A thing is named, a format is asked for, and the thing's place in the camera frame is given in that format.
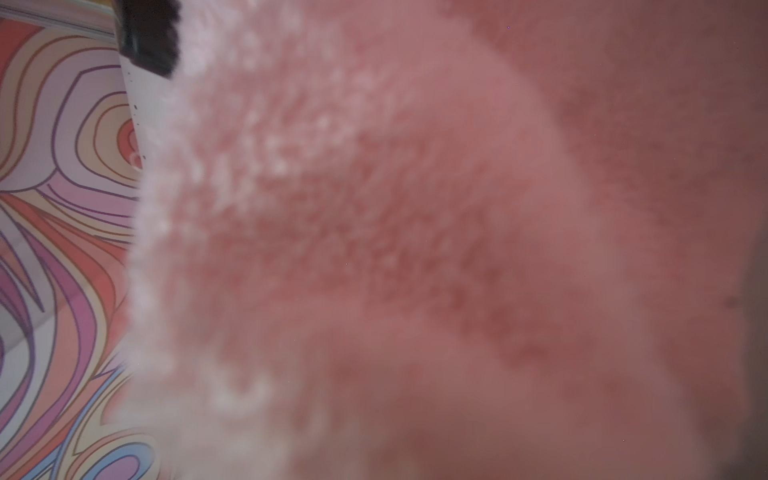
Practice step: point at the pink terry rag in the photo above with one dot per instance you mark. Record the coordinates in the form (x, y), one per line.
(451, 240)

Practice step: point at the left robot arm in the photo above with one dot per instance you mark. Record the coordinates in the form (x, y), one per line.
(145, 31)

